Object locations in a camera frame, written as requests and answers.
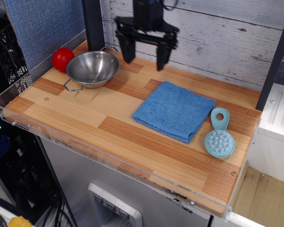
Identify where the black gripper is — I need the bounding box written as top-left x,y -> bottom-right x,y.
115,0 -> 179,71

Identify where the blue microfiber towel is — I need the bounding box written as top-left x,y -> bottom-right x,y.
132,81 -> 216,144

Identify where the red toy tomato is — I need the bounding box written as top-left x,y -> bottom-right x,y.
52,47 -> 75,72

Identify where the clear acrylic table guard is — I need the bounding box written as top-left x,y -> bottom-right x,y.
0,30 -> 262,223

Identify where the teal scalp massager brush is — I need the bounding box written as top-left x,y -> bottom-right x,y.
204,108 -> 235,158

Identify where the black plastic crate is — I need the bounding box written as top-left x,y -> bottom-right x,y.
0,25 -> 28,85

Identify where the white grooved appliance top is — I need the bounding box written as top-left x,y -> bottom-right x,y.
259,83 -> 284,136

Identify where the yellow object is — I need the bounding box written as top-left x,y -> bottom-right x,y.
8,216 -> 33,227

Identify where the dark metal post left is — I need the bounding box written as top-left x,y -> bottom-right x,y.
81,0 -> 105,51

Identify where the dark metal post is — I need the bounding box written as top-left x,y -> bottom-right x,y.
256,28 -> 284,111
81,0 -> 105,51

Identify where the steel bowl with handles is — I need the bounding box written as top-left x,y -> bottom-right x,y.
63,46 -> 120,92

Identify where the dark metal post right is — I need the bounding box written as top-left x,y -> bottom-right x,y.
256,28 -> 284,111

